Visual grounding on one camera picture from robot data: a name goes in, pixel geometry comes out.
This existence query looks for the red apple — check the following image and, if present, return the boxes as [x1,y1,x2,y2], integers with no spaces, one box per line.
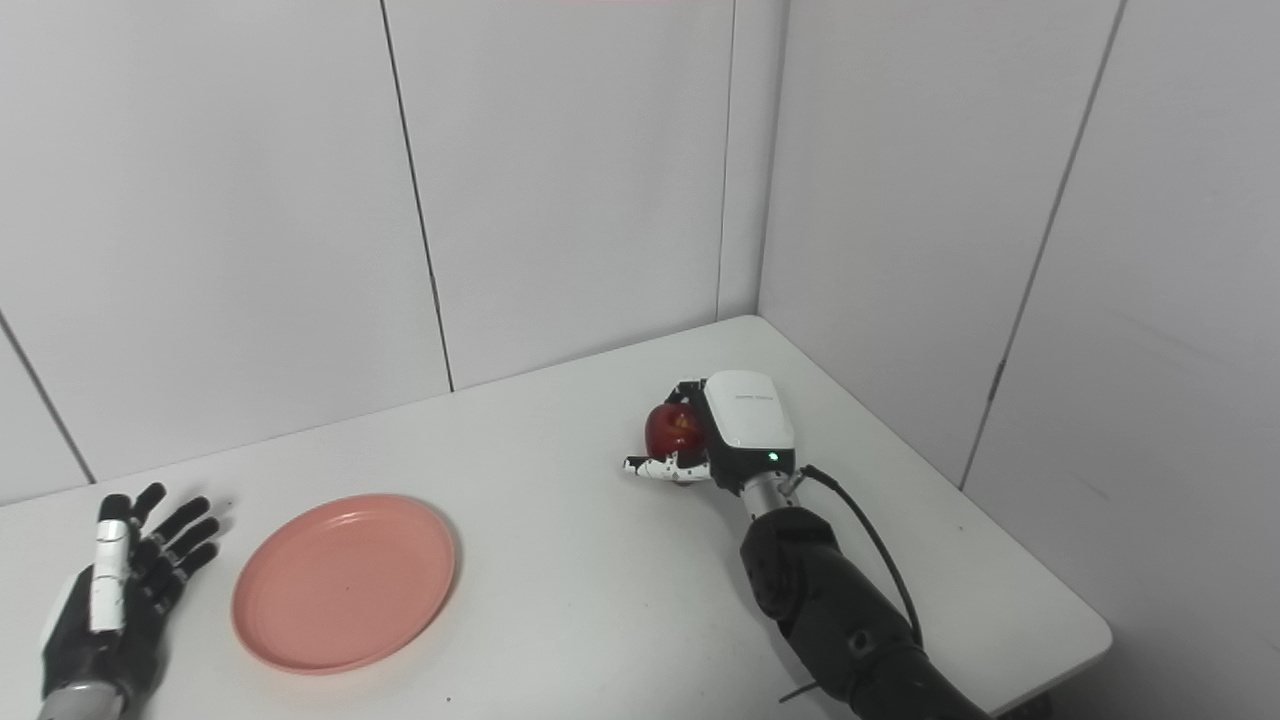
[645,402,707,459]

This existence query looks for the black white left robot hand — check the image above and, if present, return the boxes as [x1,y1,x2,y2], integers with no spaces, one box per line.
[40,483,221,716]

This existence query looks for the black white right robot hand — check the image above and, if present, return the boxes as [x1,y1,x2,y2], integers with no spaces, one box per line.
[624,370,798,496]

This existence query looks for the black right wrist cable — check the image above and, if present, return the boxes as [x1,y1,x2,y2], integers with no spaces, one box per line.
[795,465,923,646]

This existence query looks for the pink round plate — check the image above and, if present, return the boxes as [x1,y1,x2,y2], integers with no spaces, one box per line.
[231,493,458,676]

